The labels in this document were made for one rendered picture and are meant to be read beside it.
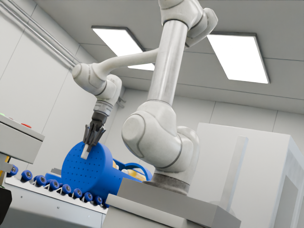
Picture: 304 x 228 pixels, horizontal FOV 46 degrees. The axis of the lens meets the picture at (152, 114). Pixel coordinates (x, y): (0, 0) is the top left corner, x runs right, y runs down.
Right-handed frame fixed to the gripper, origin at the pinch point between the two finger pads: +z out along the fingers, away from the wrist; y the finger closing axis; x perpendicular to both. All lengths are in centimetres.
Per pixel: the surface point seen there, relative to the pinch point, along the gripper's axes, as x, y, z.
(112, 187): 14.7, 11.4, 11.8
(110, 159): 7.4, 10.1, -0.6
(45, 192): -22.8, 9.7, 23.8
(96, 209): 10.6, 9.8, 24.0
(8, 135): -64, 32, 11
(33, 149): -53, 32, 12
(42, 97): 223, -368, -104
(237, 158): 106, 32, -37
